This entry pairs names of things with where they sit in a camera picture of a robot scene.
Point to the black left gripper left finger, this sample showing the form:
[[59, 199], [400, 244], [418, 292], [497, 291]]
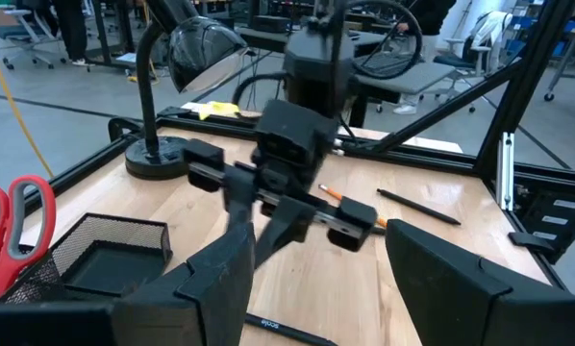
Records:
[[206, 298]]

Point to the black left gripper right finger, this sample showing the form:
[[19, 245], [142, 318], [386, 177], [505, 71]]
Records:
[[460, 298]]

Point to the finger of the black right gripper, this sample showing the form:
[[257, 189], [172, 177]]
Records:
[[287, 221], [239, 192]]

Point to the orange pencil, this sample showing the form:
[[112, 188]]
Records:
[[333, 193]]

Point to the black pen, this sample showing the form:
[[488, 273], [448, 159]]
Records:
[[379, 231], [287, 331], [417, 206]]

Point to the red grey scissors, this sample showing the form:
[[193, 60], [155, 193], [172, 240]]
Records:
[[1, 269]]

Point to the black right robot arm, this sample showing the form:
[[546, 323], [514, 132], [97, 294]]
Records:
[[316, 62]]

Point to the black mesh desk organizer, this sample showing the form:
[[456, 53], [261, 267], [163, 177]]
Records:
[[109, 269]]

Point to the office chair with white jacket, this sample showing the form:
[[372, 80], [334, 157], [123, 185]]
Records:
[[489, 43]]

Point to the grey office chair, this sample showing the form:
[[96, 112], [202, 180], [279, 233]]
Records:
[[23, 31]]

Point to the grey desk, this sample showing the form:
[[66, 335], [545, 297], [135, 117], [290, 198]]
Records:
[[407, 77]]

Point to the person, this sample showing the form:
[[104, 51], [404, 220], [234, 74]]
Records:
[[427, 19], [71, 29]]

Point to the black aluminium frame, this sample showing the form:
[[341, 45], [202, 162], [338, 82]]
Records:
[[525, 86]]

